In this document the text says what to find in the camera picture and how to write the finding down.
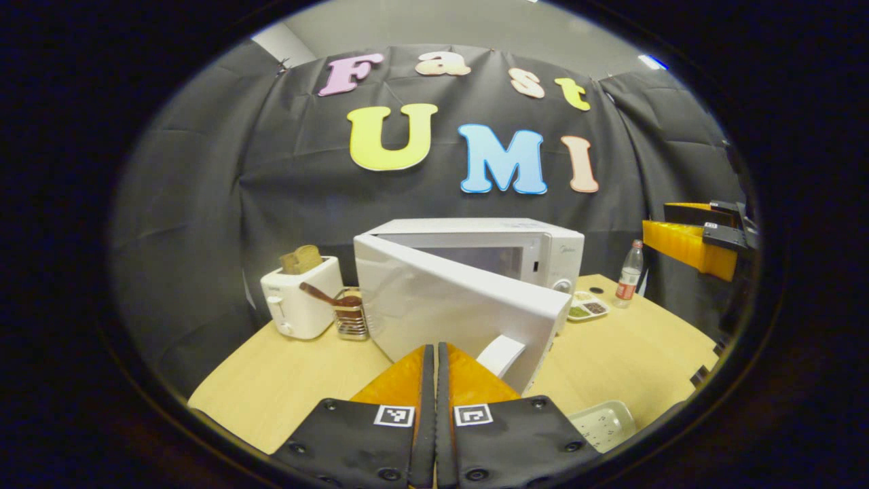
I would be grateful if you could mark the small ceiling light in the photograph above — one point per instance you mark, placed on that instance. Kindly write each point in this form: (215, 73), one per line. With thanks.
(653, 62)

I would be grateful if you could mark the green mung beans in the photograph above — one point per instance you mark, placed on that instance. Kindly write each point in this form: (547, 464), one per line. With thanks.
(578, 312)

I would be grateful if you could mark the white divided dish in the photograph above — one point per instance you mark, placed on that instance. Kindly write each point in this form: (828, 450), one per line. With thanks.
(588, 301)

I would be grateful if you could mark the clear plastic bottle red label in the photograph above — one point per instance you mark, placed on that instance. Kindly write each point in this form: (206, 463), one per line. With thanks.
(629, 275)

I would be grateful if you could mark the white toaster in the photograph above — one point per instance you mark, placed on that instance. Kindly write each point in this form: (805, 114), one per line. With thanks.
(299, 305)

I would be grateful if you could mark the metal utensil holder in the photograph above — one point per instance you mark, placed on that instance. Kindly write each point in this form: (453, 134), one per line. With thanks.
(352, 322)

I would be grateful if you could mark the dark red beans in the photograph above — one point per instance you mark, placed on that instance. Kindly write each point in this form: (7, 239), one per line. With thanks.
(595, 308)

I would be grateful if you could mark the brown bread slice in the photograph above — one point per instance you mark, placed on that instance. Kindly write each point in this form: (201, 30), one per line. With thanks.
(302, 259)

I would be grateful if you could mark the white microwave oven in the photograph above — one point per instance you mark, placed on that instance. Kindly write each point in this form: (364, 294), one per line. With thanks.
(441, 299)

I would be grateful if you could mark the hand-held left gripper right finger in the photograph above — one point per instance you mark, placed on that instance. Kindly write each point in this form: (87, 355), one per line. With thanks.
(445, 421)

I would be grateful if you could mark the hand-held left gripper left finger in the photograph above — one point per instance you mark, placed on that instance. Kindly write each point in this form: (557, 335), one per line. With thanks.
(422, 421)

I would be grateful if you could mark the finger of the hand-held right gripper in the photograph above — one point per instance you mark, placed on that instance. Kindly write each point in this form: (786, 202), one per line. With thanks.
(699, 212)
(686, 248)

